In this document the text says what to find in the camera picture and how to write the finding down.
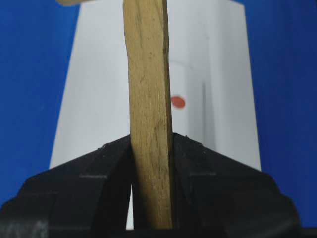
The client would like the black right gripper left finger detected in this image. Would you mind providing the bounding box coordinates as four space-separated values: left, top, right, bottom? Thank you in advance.
0 136 134 238

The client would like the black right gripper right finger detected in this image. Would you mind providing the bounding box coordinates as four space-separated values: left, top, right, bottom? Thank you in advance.
173 134 301 238

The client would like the upper orange dot mark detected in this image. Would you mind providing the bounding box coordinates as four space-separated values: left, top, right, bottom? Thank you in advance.
171 95 186 109

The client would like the white paper sheet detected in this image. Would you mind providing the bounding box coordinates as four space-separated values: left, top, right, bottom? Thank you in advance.
49 0 262 230

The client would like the wooden mallet hammer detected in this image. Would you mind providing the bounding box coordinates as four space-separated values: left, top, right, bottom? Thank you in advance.
55 0 174 231

